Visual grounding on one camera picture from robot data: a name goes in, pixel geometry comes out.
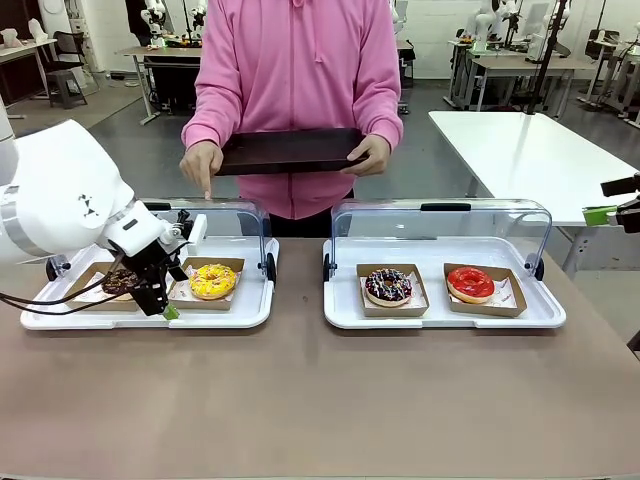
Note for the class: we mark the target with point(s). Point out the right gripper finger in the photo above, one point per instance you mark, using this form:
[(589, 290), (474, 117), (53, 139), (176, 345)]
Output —
[(625, 184), (600, 216)]

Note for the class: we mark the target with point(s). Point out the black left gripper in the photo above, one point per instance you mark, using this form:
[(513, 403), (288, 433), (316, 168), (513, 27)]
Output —
[(145, 265)]

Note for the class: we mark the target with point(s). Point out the yellow sprinkled donut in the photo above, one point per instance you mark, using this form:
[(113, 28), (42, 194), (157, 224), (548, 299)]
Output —
[(212, 285)]

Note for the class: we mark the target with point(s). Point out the yellow frosted donut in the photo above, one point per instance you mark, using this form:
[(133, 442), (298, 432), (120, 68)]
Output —
[(210, 305)]

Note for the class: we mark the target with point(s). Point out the black serving tray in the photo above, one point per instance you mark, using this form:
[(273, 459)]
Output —
[(290, 150)]

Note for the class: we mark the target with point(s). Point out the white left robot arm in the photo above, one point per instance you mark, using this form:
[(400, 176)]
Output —
[(60, 190)]

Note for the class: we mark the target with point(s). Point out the person's left forearm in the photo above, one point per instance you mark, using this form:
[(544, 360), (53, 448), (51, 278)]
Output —
[(385, 117)]

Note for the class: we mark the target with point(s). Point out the person's right forearm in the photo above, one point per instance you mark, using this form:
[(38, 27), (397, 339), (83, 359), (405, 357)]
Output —
[(205, 125)]

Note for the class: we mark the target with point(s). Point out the red frosted donut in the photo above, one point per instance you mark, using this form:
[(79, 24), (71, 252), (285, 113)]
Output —
[(517, 305)]

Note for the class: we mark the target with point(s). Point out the red glazed donut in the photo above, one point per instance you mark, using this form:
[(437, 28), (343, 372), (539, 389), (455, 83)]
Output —
[(471, 286)]

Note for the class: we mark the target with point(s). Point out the dark glazed sprinkled donut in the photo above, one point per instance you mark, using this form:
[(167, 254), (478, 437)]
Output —
[(389, 290)]

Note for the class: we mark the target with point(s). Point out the chocolate sprinkled donut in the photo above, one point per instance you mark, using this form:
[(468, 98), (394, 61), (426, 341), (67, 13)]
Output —
[(395, 311)]

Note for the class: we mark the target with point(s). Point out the person in pink hoodie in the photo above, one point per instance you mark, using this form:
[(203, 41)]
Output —
[(295, 75)]

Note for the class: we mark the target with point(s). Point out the person in dark clothes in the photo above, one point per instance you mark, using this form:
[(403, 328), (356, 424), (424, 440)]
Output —
[(136, 20)]

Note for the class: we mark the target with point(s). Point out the person's right hand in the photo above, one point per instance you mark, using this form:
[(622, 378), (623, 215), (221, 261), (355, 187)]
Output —
[(200, 162)]

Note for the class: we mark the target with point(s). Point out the person's left hand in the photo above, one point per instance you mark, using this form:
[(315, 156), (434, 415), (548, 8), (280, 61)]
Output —
[(372, 157)]

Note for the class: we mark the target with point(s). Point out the white display tray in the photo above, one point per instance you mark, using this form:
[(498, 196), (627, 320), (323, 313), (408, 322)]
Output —
[(440, 320), (220, 320)]

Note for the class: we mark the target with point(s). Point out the white table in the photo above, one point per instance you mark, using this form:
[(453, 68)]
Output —
[(530, 155)]

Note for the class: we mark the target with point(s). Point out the clear display lid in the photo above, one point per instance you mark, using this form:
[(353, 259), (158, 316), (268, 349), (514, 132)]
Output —
[(250, 225), (500, 225)]

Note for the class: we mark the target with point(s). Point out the black tripod stand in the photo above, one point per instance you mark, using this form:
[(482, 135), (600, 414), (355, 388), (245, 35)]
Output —
[(547, 50)]

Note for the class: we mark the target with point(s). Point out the wooden lab table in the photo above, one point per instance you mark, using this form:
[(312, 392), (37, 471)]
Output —
[(525, 64), (150, 51)]

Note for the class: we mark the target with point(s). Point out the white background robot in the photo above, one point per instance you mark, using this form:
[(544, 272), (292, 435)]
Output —
[(152, 20), (487, 22)]

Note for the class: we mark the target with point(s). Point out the grey office chair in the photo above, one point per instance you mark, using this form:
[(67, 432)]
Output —
[(70, 80)]

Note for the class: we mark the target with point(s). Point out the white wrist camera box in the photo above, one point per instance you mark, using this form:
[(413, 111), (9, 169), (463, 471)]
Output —
[(197, 230)]

